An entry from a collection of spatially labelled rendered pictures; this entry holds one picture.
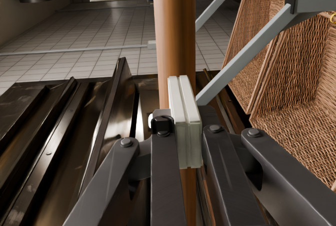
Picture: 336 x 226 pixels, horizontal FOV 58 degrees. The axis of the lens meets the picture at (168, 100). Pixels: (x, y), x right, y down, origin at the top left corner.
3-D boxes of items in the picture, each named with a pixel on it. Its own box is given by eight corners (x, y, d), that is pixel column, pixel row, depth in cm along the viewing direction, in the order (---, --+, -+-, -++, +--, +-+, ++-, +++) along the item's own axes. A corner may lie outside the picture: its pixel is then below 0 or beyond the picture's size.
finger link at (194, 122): (187, 122, 16) (202, 121, 16) (177, 75, 22) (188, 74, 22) (189, 169, 17) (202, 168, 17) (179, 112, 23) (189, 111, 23)
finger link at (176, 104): (189, 169, 17) (175, 170, 17) (179, 112, 23) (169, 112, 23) (187, 122, 16) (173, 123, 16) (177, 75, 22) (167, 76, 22)
